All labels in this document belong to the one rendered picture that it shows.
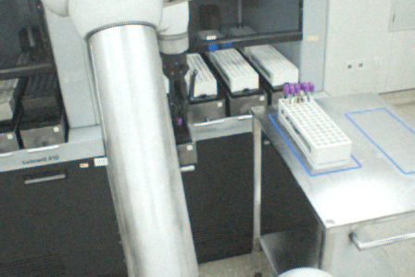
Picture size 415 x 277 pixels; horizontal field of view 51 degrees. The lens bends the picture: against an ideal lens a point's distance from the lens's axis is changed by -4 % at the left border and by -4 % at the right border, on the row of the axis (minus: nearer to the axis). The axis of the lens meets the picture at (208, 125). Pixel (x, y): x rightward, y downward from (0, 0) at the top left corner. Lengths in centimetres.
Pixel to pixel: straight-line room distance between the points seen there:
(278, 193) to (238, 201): 17
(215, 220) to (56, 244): 63
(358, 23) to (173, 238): 263
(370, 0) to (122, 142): 263
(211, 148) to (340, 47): 167
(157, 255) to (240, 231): 130
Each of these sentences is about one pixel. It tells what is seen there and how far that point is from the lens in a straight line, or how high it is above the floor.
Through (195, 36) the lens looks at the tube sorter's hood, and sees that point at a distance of 152.
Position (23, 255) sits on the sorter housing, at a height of 28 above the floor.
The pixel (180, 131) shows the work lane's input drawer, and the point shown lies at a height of 80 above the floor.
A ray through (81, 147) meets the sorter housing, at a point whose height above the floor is 71.
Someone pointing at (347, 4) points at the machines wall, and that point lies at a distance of 302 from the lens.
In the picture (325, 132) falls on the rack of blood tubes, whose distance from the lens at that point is 120.
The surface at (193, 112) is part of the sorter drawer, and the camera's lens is 153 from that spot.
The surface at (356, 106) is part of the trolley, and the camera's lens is 150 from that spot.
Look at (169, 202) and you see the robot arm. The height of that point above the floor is 109.
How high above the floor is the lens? 147
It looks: 29 degrees down
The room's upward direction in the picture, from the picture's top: 3 degrees counter-clockwise
